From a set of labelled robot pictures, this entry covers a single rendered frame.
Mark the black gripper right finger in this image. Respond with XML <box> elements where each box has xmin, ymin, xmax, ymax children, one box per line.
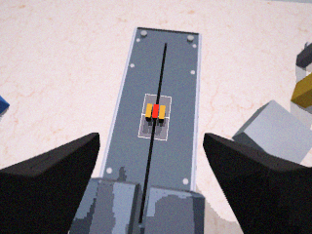
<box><xmin>203</xmin><ymin>133</ymin><xmax>312</xmax><ymax>234</ymax></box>

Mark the blue rectangular block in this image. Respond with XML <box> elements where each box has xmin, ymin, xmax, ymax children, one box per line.
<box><xmin>0</xmin><ymin>97</ymin><xmax>10</xmax><ymax>114</ymax></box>

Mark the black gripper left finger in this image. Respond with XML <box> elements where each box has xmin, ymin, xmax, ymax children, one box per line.
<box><xmin>0</xmin><ymin>133</ymin><xmax>100</xmax><ymax>234</ymax></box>

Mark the yellow rectangular bar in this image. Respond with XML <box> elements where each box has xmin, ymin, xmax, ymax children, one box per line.
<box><xmin>291</xmin><ymin>73</ymin><xmax>312</xmax><ymax>108</ymax></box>

